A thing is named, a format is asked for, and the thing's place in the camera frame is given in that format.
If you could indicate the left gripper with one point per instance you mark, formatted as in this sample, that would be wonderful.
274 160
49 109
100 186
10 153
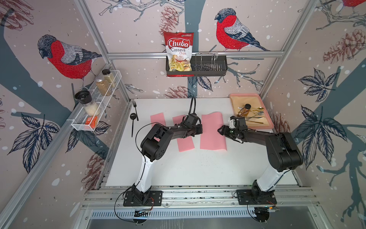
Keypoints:
200 130

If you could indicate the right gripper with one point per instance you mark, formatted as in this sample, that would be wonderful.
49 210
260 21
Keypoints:
223 130

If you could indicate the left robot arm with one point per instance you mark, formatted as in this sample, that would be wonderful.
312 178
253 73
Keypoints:
154 146

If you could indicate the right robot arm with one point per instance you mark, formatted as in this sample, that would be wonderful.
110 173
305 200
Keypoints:
283 156

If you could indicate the small brown bottle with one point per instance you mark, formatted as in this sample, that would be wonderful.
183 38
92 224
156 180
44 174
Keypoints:
245 110

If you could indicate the metal spoon on tray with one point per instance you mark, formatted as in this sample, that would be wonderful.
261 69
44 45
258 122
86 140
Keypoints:
257 110

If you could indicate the black ladle spoon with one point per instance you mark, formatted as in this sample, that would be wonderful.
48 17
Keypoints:
133 117

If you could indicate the black fork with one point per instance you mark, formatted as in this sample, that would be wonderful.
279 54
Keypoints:
135 107

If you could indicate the Chuba cassava chips bag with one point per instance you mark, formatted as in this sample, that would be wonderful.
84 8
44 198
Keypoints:
179 48

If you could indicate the spice jar silver lid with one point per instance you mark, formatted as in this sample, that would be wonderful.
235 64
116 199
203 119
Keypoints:
103 86

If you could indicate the small red packet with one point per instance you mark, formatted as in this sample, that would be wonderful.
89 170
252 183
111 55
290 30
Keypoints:
92 121

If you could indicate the spice jar dark lid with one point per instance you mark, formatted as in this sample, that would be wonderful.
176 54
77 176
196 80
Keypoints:
109 77

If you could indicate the black lid rice jar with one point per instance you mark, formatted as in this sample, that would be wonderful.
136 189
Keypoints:
91 107

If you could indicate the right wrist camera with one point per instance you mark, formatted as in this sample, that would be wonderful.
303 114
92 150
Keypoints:
237 122

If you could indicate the black wire wall basket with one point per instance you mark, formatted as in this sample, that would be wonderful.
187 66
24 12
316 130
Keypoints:
202 65

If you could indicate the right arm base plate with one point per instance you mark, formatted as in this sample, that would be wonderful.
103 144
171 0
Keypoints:
247 197

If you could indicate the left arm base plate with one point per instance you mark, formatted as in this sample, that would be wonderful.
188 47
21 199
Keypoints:
137 199

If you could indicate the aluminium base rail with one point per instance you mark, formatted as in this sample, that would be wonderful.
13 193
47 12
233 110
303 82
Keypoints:
200 197

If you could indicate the clear acrylic wall shelf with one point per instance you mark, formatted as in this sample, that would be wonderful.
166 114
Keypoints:
103 101

